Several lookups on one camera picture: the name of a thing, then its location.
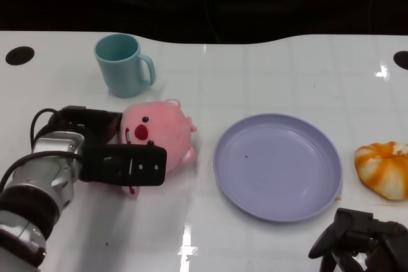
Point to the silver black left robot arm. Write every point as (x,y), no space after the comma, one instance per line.
(38,173)

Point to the black table grommet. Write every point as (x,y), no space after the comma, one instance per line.
(402,60)
(19,55)

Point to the teal plastic mug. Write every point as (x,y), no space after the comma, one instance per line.
(118,71)

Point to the orange white plush toy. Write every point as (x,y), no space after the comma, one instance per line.
(382,170)

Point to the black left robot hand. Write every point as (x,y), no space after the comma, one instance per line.
(143,165)

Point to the purple plastic plate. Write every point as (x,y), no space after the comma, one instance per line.
(277,170)

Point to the pink plush doll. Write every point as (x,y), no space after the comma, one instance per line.
(162,122)

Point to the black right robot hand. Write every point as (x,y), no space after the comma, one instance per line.
(357,230)

